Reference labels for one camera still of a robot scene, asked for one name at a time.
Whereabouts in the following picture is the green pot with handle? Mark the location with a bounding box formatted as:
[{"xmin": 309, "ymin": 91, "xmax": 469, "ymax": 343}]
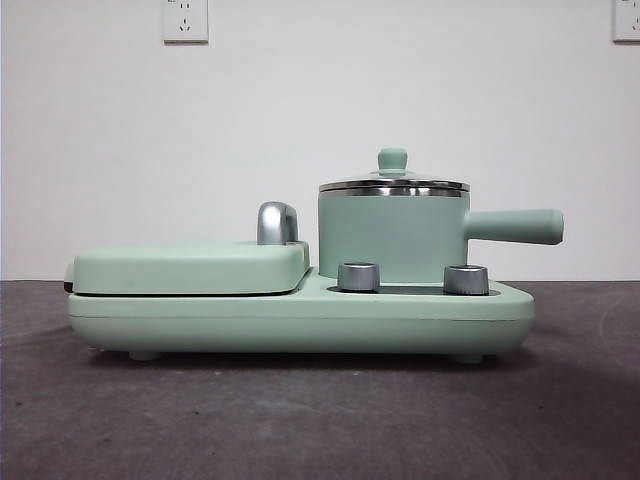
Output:
[{"xmin": 317, "ymin": 188, "xmax": 565, "ymax": 280}]

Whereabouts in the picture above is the glass lid with green knob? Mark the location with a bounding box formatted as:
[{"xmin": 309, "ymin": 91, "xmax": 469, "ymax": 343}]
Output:
[{"xmin": 319, "ymin": 146, "xmax": 471, "ymax": 194}]

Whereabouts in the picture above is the green breakfast machine base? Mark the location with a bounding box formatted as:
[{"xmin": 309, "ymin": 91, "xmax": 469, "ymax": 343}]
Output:
[{"xmin": 68, "ymin": 267, "xmax": 536, "ymax": 362}]

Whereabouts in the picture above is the chrome griddle handle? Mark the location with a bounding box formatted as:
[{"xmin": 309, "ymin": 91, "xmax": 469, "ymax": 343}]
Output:
[{"xmin": 257, "ymin": 200, "xmax": 302, "ymax": 246}]

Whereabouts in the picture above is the silver control knob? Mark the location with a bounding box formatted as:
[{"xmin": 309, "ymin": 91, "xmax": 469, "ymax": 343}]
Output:
[
  {"xmin": 443, "ymin": 263, "xmax": 490, "ymax": 295},
  {"xmin": 337, "ymin": 260, "xmax": 382, "ymax": 291}
]

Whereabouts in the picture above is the white wall socket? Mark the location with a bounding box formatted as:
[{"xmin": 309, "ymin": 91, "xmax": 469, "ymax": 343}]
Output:
[
  {"xmin": 611, "ymin": 0, "xmax": 640, "ymax": 44},
  {"xmin": 161, "ymin": 0, "xmax": 210, "ymax": 45}
]

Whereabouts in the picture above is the green griddle cover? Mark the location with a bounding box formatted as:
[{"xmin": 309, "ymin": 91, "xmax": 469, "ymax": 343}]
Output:
[{"xmin": 63, "ymin": 239, "xmax": 312, "ymax": 297}]

